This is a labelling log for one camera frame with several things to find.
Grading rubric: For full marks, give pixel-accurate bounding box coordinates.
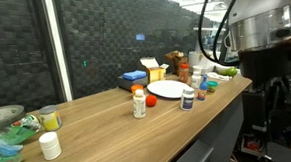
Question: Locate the slim stained white bottle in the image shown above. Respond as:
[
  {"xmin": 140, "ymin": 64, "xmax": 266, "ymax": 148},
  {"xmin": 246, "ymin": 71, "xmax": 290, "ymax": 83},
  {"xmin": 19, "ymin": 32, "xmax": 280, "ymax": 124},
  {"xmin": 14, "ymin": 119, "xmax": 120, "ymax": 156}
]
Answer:
[{"xmin": 132, "ymin": 88, "xmax": 148, "ymax": 120}]

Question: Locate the orange-lidded spice jar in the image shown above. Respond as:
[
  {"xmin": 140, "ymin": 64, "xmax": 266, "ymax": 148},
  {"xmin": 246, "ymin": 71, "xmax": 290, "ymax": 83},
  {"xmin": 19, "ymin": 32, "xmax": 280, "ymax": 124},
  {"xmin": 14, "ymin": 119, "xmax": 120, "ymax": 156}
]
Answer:
[{"xmin": 178, "ymin": 63, "xmax": 190, "ymax": 83}]

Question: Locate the white pill bottle blue label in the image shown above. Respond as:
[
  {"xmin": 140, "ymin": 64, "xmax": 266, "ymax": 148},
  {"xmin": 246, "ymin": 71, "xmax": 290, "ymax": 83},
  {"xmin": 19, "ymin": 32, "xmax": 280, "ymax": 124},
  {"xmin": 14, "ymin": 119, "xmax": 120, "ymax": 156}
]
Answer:
[{"xmin": 179, "ymin": 87, "xmax": 196, "ymax": 112}]

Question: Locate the white pill bottle grey lid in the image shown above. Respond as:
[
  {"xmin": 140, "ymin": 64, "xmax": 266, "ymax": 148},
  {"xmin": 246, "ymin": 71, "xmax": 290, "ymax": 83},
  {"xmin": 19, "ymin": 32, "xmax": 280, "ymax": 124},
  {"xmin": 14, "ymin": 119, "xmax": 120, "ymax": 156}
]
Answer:
[{"xmin": 189, "ymin": 70, "xmax": 203, "ymax": 89}]

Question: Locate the white paper plate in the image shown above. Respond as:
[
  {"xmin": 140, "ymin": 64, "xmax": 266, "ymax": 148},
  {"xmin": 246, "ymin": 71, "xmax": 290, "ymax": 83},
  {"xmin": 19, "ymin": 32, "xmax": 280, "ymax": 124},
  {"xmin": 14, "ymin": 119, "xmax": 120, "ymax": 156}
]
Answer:
[{"xmin": 146, "ymin": 78, "xmax": 194, "ymax": 100}]

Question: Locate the open yellow cardboard box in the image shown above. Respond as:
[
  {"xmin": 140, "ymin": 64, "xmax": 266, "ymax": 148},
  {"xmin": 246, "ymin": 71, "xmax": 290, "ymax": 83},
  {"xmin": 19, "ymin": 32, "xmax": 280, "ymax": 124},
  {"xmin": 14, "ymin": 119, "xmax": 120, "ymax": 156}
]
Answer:
[{"xmin": 138, "ymin": 56, "xmax": 171, "ymax": 84}]

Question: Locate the orange plush ball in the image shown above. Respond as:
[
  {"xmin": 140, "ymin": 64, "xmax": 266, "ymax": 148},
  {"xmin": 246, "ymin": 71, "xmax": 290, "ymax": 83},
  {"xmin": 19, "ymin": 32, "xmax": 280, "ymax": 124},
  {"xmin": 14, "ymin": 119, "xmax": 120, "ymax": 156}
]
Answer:
[{"xmin": 145, "ymin": 94, "xmax": 159, "ymax": 108}]

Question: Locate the brown moose plush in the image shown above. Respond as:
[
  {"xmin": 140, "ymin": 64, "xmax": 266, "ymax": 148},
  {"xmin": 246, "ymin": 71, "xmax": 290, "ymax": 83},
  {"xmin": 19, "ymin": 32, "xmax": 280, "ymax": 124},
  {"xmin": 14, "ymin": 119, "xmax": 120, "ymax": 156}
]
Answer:
[{"xmin": 163, "ymin": 50, "xmax": 190, "ymax": 77}]

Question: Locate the white plastic tub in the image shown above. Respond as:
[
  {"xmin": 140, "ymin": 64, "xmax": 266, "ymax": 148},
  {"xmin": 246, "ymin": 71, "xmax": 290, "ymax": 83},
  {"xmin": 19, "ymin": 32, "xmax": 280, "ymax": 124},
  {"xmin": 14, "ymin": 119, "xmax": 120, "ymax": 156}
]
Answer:
[{"xmin": 192, "ymin": 64, "xmax": 203, "ymax": 75}]

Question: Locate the blue pin-shaped toy bottle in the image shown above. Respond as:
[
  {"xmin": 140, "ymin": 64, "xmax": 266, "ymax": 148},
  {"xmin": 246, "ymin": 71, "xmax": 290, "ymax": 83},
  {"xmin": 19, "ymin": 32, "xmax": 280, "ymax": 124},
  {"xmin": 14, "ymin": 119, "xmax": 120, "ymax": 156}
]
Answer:
[{"xmin": 197, "ymin": 74, "xmax": 209, "ymax": 102}]

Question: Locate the white crumpled cloth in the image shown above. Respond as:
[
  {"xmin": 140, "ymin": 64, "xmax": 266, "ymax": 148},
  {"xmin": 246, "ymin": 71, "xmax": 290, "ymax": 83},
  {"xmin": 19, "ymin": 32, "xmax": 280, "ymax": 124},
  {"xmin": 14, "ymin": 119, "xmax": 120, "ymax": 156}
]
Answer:
[{"xmin": 206, "ymin": 71, "xmax": 233, "ymax": 82}]

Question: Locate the white bowl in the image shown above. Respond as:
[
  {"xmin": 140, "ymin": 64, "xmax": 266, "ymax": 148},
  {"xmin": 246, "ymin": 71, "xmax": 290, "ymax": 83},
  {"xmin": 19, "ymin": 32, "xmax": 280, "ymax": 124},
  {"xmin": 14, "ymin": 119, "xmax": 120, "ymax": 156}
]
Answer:
[{"xmin": 214, "ymin": 64, "xmax": 234, "ymax": 76}]

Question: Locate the green apple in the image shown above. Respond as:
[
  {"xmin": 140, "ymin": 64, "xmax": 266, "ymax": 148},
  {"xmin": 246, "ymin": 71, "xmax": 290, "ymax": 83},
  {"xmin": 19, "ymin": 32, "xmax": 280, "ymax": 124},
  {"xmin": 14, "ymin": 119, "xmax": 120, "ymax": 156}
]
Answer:
[{"xmin": 226, "ymin": 66, "xmax": 238, "ymax": 78}]

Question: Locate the grey under-table drawer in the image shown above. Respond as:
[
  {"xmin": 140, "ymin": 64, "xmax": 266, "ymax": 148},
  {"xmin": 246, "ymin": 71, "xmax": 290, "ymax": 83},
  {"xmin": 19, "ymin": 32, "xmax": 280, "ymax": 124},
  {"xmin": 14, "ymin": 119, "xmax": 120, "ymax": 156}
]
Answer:
[{"xmin": 166, "ymin": 137, "xmax": 215, "ymax": 162}]

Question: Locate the yellow can silver lid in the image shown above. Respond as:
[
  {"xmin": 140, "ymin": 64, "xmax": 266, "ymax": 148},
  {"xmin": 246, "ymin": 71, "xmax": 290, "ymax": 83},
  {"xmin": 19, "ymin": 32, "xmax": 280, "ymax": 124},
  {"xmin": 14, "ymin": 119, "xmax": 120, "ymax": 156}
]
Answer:
[{"xmin": 37, "ymin": 103, "xmax": 64, "ymax": 133}]

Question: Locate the white lidded jar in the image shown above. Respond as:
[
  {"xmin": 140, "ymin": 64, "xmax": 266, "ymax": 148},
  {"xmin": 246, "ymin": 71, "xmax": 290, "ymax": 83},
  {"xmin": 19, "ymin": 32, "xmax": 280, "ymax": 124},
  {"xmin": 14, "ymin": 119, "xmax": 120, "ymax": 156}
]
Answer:
[{"xmin": 37, "ymin": 131, "xmax": 64, "ymax": 162}]

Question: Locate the crinkled snack wrapper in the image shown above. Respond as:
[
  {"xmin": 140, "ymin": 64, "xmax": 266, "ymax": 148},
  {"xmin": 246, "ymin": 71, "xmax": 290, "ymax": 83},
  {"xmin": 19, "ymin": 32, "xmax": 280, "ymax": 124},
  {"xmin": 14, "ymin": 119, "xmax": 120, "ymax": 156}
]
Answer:
[{"xmin": 11, "ymin": 113, "xmax": 43, "ymax": 133}]

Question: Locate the green plastic bag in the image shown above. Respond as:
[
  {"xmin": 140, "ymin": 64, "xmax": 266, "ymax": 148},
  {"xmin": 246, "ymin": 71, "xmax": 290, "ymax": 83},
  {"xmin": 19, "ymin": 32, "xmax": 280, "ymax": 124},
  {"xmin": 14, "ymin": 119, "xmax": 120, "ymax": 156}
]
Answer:
[{"xmin": 0, "ymin": 124, "xmax": 37, "ymax": 149}]

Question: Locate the blue plastic packet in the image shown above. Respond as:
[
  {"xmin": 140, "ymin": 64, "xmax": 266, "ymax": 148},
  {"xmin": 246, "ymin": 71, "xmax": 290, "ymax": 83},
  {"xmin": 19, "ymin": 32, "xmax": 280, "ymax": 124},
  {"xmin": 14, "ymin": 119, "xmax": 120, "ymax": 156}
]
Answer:
[{"xmin": 0, "ymin": 142, "xmax": 25, "ymax": 159}]

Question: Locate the white window frame post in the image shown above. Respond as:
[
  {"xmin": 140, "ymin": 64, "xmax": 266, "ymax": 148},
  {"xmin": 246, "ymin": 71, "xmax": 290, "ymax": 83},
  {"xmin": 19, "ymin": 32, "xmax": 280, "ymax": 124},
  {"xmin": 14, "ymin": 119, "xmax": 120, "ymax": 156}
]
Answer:
[{"xmin": 32, "ymin": 0, "xmax": 79, "ymax": 103}]

